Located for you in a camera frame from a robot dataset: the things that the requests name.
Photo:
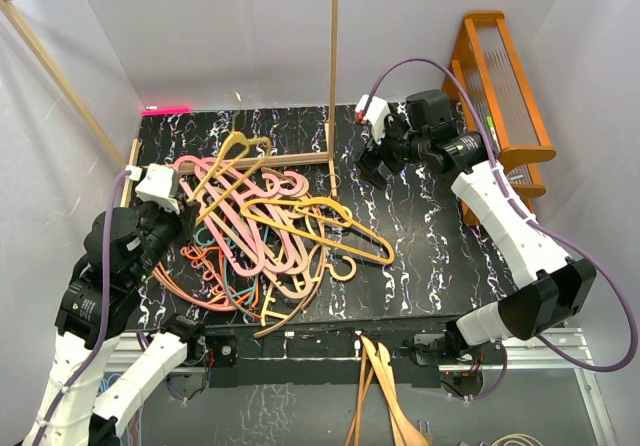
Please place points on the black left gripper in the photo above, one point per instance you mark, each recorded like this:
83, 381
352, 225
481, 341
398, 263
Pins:
185, 220

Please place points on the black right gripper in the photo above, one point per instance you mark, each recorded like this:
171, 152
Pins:
376, 151

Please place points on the pink plastic hanger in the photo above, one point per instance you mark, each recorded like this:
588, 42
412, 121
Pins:
225, 223
286, 184

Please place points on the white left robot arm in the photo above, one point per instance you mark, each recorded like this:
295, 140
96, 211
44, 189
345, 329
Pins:
121, 251

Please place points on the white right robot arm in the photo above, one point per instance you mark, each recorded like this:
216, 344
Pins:
550, 285

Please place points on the wooden hangers on floor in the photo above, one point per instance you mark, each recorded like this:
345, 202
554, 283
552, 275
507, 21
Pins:
376, 370

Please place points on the orange thin hanger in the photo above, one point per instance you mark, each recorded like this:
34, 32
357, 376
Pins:
212, 263

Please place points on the beige plastic hanger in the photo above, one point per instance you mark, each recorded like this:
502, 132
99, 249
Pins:
298, 283

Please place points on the teal thin hanger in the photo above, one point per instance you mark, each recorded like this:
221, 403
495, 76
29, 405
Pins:
235, 281

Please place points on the pink tape strip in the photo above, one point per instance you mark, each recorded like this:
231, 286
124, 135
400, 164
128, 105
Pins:
165, 111

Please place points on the orange wooden shelf rack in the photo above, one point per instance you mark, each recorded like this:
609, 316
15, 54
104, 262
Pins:
486, 63

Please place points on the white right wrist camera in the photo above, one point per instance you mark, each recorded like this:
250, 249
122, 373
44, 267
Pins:
374, 117

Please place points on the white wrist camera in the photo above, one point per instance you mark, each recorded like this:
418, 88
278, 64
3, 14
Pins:
374, 117
156, 183

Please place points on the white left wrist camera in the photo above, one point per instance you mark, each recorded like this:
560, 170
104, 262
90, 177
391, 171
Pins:
156, 183

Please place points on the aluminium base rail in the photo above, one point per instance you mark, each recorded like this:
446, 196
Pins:
534, 354

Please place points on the wooden clothes rack frame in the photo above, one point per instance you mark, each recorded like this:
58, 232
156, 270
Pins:
248, 164

